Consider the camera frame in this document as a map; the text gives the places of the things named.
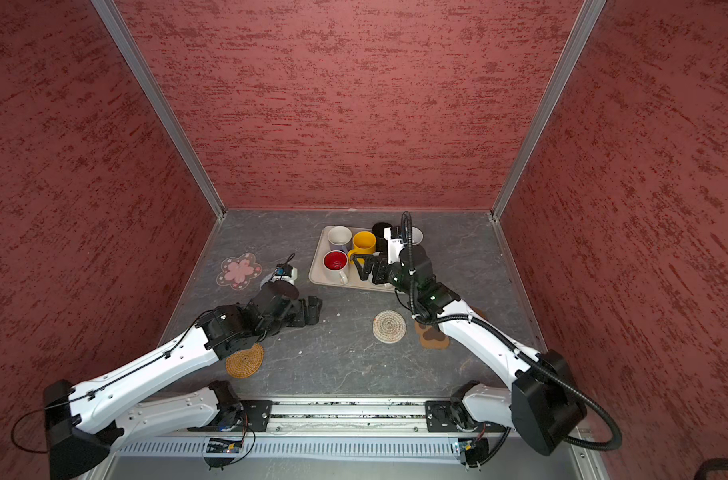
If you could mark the brown paw coaster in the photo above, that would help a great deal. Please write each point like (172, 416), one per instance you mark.
(431, 338)

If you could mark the white mug red inside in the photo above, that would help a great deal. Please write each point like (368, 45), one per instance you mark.
(335, 267)

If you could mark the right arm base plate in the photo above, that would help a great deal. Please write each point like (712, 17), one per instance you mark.
(444, 416)

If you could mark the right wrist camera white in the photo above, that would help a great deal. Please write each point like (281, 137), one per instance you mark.
(399, 238)

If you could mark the light blue mug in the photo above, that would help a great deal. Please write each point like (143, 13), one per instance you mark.
(416, 236)

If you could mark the beige serving tray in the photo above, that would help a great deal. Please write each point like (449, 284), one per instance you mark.
(316, 273)

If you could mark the brown woven rattan coaster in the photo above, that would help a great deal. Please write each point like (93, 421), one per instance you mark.
(245, 363)

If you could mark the aluminium mounting rail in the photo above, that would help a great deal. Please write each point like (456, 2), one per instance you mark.
(402, 415)

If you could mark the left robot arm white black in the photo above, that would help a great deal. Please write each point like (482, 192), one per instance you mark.
(84, 423)

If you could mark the beige woven spiral coaster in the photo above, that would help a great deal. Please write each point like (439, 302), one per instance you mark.
(389, 327)

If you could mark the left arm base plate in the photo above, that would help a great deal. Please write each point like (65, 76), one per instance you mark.
(239, 417)

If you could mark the pink flower coaster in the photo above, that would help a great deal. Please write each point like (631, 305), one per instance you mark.
(238, 272)

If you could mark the black mug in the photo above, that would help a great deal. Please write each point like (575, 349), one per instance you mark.
(379, 229)

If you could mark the brown round wooden coaster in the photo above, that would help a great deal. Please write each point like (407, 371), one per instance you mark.
(479, 313)

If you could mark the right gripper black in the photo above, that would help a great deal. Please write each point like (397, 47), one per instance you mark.
(372, 260)

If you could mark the white mug purple band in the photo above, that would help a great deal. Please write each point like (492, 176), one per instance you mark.
(340, 238)

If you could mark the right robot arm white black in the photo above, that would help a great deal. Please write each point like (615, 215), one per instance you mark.
(543, 404)

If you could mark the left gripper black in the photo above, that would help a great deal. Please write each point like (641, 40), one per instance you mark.
(302, 312)

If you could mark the yellow mug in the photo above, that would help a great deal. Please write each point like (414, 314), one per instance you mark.
(363, 243)

